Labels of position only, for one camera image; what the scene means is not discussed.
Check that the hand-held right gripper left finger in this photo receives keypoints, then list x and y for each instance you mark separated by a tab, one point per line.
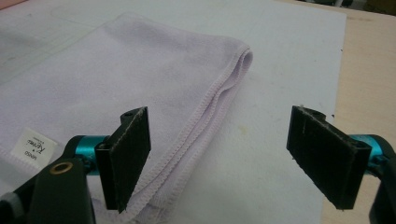
127	161

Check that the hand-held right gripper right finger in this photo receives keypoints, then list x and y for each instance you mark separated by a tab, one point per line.
323	158

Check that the lilac printed towel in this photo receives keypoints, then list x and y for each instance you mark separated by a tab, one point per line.
124	62

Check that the white foam mat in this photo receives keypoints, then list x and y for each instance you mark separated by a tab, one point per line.
280	62

